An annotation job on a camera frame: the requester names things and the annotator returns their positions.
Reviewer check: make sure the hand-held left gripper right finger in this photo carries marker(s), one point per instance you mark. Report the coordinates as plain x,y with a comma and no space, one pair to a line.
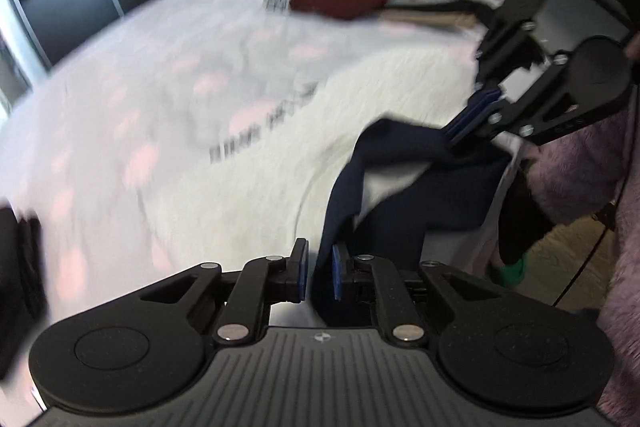
337,272

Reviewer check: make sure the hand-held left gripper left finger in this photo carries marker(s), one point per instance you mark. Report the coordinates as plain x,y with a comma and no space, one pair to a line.
301,267

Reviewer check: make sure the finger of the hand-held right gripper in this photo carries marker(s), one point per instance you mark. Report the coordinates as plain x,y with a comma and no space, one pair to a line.
520,17
505,119

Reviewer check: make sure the white sweatshirt with navy lining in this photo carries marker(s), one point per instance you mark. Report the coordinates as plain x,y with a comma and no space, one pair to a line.
400,97

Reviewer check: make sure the person's right forearm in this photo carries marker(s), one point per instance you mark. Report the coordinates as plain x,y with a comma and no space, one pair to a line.
580,172

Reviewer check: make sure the black folded clothes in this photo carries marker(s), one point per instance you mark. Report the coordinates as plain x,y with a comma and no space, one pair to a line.
22,267

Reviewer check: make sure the beige striped garment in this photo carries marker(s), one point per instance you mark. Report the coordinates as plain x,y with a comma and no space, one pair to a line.
430,19

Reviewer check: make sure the green slipper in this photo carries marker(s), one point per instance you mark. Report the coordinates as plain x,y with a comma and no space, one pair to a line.
510,272

